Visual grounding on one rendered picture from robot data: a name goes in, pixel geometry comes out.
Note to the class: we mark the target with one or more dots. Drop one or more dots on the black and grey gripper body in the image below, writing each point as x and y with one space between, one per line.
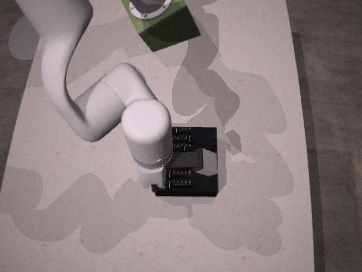
149 176

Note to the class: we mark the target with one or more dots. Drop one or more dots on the black lighting desk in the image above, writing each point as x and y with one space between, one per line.
183 182

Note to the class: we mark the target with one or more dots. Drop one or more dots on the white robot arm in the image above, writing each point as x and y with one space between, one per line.
120 96

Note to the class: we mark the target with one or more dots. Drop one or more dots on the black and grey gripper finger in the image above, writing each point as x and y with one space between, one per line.
154 188

